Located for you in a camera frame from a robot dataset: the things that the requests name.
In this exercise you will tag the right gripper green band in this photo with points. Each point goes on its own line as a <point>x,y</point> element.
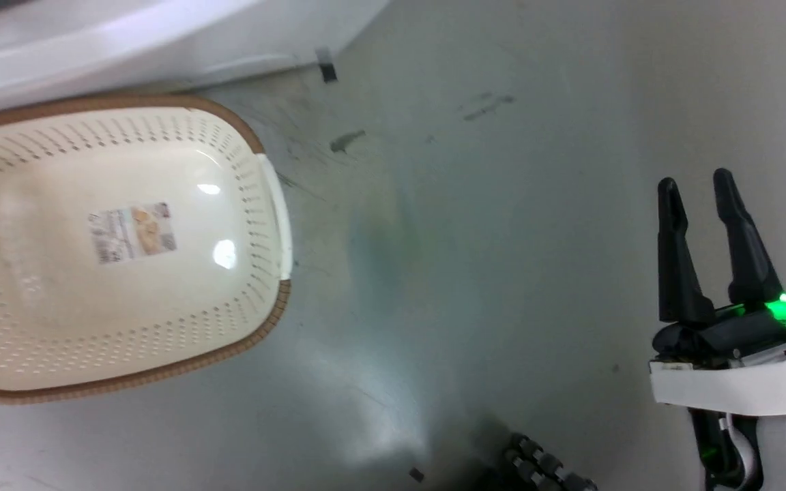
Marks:
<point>748,354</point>

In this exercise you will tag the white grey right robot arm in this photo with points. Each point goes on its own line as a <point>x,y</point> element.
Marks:
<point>761,450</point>

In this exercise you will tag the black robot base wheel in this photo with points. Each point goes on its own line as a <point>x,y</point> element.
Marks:
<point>543,467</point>

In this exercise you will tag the cream perforated laundry basket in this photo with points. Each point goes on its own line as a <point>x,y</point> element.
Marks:
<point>127,300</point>

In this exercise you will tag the white washing machine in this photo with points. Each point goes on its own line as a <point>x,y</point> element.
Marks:
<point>93,48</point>

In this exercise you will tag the black tape mark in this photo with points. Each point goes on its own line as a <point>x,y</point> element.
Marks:
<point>326,65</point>

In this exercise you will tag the paper label sticker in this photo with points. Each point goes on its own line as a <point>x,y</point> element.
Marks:
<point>132,232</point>

